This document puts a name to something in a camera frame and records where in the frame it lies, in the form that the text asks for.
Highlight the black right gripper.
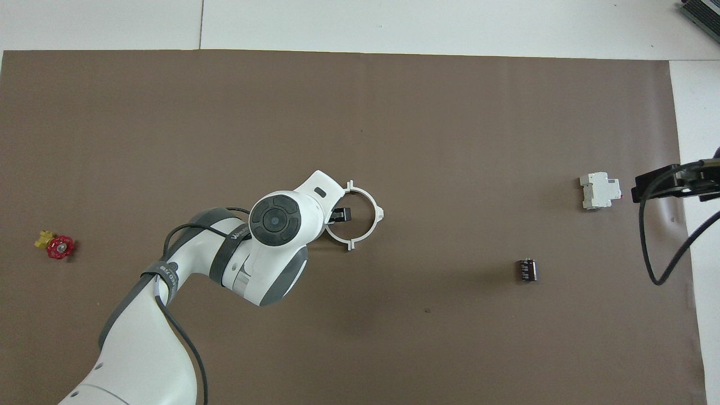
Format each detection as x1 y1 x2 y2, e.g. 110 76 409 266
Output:
631 162 720 203

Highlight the white half-ring pipe clamp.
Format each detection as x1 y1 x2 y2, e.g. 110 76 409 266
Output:
346 180 385 252
324 181 356 252

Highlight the white circuit breaker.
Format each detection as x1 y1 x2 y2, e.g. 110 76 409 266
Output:
579 172 622 210

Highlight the brown table mat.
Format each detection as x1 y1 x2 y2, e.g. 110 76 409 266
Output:
0 49 708 405

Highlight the dark grey electronic device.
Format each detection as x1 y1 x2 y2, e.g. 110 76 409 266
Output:
678 0 720 41

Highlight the red and yellow valve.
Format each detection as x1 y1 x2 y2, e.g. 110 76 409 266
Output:
34 229 75 260

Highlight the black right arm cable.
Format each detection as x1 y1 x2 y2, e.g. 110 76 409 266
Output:
638 160 720 286

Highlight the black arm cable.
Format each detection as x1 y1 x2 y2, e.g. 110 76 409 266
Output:
162 207 251 405
638 160 720 286

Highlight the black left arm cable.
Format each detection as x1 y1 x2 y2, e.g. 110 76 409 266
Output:
162 207 251 405

